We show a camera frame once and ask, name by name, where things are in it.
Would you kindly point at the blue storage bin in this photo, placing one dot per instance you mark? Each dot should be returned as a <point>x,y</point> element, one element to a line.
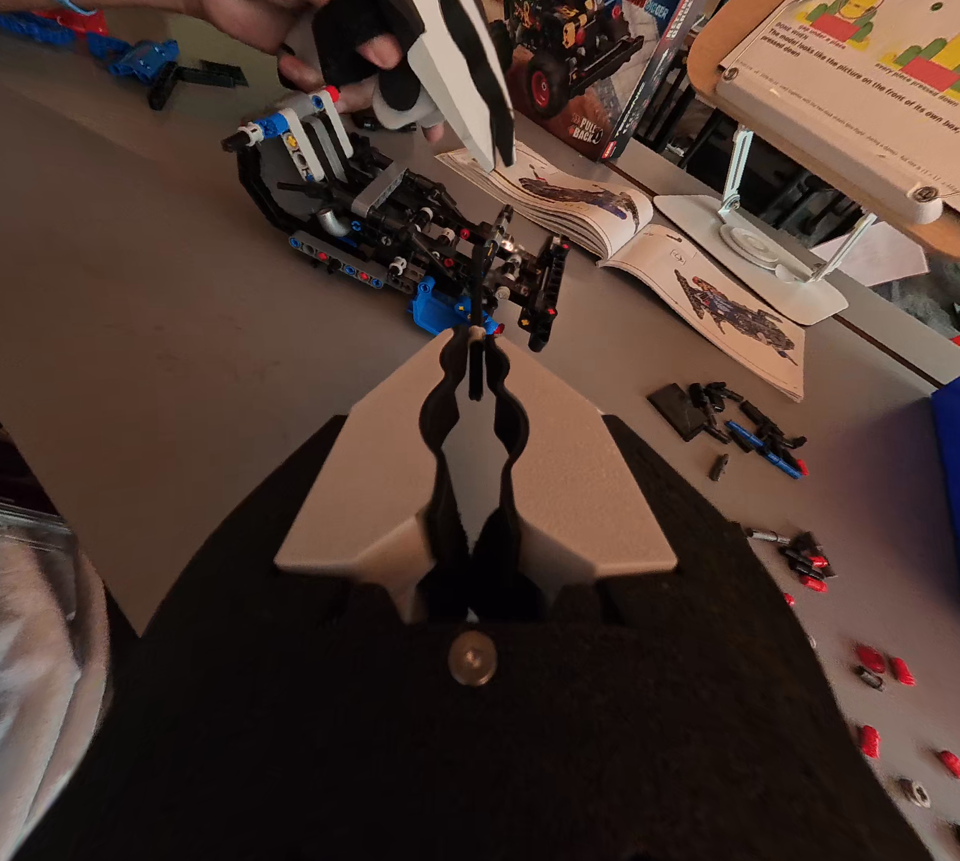
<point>949,463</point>

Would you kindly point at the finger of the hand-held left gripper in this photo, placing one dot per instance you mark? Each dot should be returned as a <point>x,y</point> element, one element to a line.
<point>484,51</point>
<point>442,58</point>

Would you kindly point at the lego set box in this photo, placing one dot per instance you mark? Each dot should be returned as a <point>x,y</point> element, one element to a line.
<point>555,21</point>

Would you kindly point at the blue lego connector piece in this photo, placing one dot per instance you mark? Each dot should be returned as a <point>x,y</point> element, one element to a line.
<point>142,57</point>

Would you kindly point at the white lego bush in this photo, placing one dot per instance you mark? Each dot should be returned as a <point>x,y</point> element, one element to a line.
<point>476,334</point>

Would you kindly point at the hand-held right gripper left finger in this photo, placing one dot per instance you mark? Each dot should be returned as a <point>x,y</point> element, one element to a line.
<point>360,493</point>

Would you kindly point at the black and blue lego car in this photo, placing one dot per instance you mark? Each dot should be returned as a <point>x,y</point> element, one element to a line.
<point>375,223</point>

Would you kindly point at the lego instruction booklet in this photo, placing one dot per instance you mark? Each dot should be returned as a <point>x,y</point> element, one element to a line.
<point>712,306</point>

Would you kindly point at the black lego beam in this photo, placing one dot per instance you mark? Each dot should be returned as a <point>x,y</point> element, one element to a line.
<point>195,77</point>

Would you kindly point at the scattered small lego pieces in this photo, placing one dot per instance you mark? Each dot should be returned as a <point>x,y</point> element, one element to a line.
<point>870,657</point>

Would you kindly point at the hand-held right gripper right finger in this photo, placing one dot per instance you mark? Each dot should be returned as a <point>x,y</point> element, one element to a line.
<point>592,493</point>

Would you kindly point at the black square lego panel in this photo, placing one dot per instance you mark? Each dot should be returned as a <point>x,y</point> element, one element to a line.
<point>675,411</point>

